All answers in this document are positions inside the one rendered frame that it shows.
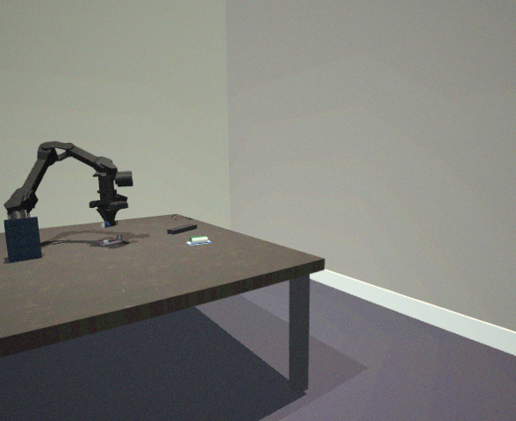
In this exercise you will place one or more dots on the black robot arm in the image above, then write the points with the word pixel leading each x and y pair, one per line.
pixel 24 199

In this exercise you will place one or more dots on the black and blue battery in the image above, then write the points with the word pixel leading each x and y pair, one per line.
pixel 106 224

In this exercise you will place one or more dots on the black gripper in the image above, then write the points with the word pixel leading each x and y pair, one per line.
pixel 107 200

